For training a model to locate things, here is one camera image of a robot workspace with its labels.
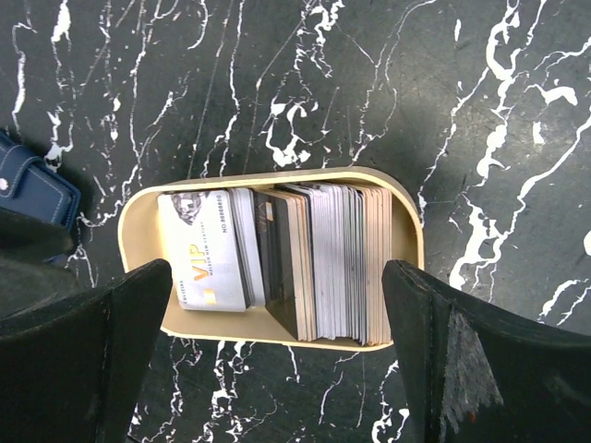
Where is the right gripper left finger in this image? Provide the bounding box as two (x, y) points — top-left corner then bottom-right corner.
(1, 259), (172, 442)

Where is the white VIP card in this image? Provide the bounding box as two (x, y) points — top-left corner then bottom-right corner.
(157, 190), (248, 312)

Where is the beige oval card tray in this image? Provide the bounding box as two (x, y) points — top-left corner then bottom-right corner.
(116, 165), (426, 353)

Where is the blue leather card holder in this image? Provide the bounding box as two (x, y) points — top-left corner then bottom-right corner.
(0, 128), (82, 259)

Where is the stack of credit cards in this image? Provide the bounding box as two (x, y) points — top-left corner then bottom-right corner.
(227, 182), (393, 346)

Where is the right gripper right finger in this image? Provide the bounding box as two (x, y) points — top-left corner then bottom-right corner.
(382, 260), (590, 442)

